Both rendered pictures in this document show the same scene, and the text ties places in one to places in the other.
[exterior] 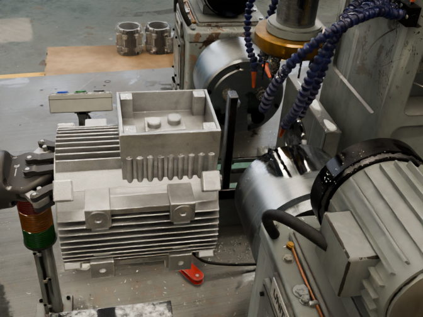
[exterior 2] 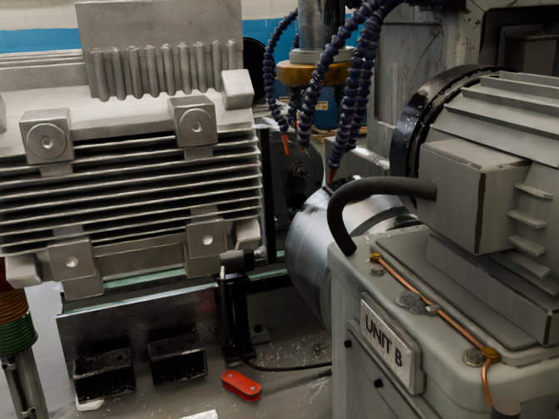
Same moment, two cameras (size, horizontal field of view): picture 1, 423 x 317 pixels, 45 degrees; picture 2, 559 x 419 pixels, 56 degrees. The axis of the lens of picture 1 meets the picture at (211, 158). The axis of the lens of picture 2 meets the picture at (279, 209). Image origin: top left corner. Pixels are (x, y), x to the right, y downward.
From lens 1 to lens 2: 0.34 m
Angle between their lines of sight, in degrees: 15
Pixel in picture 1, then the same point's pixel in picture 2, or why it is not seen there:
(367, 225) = (490, 141)
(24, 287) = not seen: outside the picture
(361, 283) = (508, 222)
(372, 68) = not seen: hidden behind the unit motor
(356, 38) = (395, 71)
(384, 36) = (428, 49)
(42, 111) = not seen: hidden behind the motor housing
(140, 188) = (122, 108)
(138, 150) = (110, 34)
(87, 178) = (32, 99)
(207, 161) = (226, 61)
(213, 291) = (277, 406)
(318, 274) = (428, 274)
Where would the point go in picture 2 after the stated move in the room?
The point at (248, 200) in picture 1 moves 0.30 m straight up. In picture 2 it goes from (304, 250) to (296, 47)
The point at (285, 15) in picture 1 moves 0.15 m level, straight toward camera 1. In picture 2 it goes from (309, 36) to (310, 41)
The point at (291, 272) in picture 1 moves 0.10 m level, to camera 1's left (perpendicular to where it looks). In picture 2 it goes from (386, 284) to (289, 292)
